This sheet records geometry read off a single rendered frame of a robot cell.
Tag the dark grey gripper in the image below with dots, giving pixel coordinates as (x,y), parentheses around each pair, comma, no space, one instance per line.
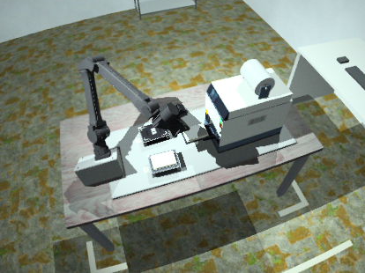
(182,128)

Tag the white foil roll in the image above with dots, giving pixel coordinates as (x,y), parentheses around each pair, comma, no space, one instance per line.
(256,75)

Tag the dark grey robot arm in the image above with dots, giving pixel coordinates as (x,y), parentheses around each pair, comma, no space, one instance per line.
(148,107)

